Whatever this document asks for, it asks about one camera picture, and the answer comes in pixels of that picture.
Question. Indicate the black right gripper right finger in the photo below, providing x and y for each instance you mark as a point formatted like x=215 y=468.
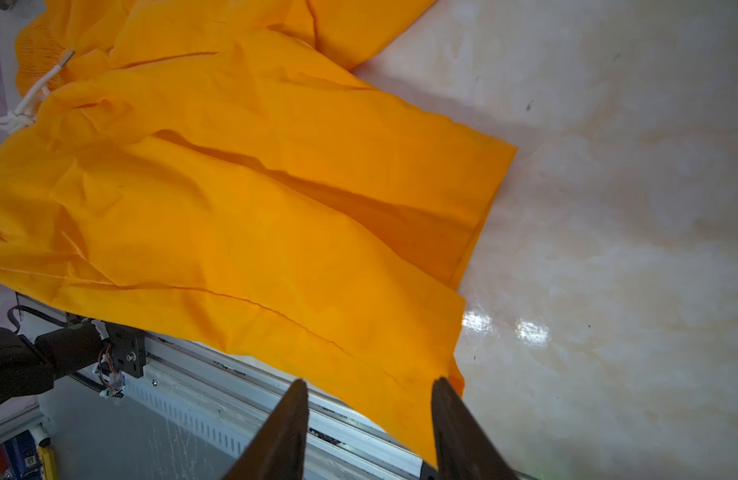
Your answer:
x=463 y=450

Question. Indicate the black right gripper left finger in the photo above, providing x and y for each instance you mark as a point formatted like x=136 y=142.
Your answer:
x=277 y=451

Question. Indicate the orange garment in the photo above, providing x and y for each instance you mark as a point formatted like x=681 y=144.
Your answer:
x=214 y=171

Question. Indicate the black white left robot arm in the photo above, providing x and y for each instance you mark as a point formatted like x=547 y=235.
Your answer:
x=31 y=367

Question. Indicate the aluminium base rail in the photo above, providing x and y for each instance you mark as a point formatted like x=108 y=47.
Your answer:
x=193 y=411

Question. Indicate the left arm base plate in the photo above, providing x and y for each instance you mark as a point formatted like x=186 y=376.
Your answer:
x=128 y=350

